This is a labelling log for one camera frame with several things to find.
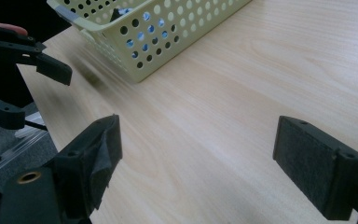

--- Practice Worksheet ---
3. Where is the black cable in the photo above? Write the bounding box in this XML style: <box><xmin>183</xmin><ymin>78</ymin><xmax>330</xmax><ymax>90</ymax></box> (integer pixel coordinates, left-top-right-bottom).
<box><xmin>23</xmin><ymin>119</ymin><xmax>48</xmax><ymax>132</ymax></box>

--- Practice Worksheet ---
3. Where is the pale yellow perforated basket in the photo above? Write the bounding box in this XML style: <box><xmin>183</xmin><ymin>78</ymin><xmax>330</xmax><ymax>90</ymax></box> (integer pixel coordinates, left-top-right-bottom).
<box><xmin>46</xmin><ymin>0</ymin><xmax>254</xmax><ymax>84</ymax></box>

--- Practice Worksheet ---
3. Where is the blue camouflage glove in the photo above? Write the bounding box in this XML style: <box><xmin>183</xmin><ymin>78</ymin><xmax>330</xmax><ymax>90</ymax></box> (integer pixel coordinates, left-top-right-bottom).
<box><xmin>125</xmin><ymin>11</ymin><xmax>181</xmax><ymax>60</ymax></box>

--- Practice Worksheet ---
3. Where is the metal rail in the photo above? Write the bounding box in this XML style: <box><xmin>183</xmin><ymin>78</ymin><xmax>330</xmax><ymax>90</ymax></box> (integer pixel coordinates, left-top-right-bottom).
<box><xmin>0</xmin><ymin>111</ymin><xmax>50</xmax><ymax>181</ymax></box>

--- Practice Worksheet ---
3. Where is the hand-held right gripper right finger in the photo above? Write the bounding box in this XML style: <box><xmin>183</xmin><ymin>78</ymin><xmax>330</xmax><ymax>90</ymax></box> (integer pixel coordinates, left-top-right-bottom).
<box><xmin>272</xmin><ymin>115</ymin><xmax>358</xmax><ymax>221</ymax></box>

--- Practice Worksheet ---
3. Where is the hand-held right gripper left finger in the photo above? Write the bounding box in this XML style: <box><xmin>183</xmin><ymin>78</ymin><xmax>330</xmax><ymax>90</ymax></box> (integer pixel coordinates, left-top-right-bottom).
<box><xmin>45</xmin><ymin>114</ymin><xmax>124</xmax><ymax>220</ymax></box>

